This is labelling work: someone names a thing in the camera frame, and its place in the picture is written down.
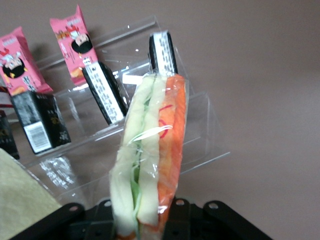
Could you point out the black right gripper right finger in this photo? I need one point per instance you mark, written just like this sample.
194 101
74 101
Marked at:
200 225

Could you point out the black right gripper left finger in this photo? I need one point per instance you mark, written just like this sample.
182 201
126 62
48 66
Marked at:
75 225

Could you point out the sandwich with white bread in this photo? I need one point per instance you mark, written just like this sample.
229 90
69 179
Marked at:
150 150

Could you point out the wrapped sandwich with orange bread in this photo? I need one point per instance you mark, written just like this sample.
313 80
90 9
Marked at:
22 195

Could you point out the clear acrylic stepped stand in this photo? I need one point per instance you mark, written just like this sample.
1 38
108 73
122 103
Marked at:
200 125

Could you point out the small black carton box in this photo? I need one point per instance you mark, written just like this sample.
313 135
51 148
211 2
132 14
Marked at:
105 92
162 52
42 120
7 137

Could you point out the pink cartoon snack packet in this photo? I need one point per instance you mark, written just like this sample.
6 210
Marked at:
75 45
17 67

